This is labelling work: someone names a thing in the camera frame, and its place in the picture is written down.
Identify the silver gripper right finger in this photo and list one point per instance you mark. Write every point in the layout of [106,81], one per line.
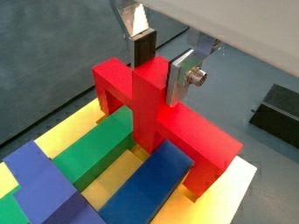
[184,69]

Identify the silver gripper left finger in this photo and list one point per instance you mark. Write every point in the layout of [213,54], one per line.
[139,35]

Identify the red three-legged block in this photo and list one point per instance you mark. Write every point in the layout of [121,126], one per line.
[139,88]

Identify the green long block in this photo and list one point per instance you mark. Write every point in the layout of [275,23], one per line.
[85,159]

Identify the blue long block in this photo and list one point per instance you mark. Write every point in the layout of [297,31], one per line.
[139,199]

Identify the purple cross block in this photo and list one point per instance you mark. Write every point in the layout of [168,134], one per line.
[46,196]

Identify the black angle bracket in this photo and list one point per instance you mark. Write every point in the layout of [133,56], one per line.
[276,115]

